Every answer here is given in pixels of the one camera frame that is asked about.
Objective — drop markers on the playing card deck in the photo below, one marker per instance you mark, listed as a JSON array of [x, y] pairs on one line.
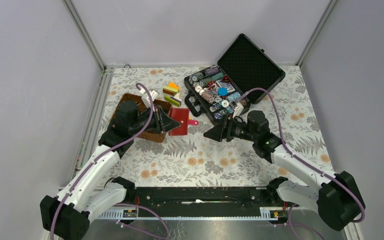
[[224, 84]]

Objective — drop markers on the green purple toy block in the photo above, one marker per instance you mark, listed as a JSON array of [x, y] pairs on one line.
[[173, 99]]

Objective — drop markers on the brown wicker basket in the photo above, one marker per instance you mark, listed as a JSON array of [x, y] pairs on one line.
[[131, 114]]

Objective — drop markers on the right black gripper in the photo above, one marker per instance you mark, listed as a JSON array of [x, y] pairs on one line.
[[222, 131]]

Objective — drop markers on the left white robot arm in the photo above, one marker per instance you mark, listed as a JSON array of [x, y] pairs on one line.
[[69, 214]]

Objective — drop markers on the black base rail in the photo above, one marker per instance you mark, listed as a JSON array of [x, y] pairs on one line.
[[206, 203]]

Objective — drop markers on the red card holder wallet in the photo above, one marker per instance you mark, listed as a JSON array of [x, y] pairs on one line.
[[181, 115]]

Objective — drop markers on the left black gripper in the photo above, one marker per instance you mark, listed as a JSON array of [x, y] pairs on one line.
[[163, 122]]

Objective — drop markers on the orange brown toy block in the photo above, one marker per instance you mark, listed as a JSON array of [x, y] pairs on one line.
[[171, 89]]

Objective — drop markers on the black poker chip case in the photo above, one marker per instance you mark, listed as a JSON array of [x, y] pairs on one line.
[[246, 66]]

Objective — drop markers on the blue dealer chip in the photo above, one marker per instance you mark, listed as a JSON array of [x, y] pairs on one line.
[[222, 91]]

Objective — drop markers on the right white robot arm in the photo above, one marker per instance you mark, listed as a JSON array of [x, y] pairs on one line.
[[335, 197]]

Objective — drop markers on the floral tablecloth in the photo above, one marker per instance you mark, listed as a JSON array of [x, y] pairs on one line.
[[193, 160]]

